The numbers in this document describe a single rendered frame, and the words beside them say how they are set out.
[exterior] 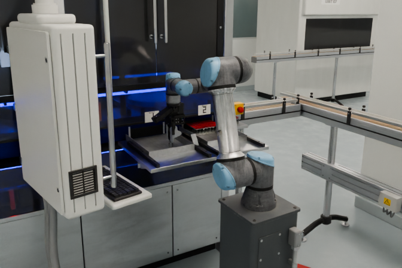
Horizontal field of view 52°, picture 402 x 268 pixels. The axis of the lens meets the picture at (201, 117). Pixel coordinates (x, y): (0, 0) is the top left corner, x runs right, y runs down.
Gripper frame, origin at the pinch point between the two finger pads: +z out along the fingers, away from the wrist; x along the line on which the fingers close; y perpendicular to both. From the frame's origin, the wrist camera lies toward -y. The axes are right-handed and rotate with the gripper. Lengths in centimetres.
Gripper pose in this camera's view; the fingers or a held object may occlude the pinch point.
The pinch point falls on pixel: (170, 139)
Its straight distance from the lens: 219.3
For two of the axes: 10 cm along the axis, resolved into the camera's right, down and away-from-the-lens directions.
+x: -5.0, -2.2, 8.4
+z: -0.1, 9.7, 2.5
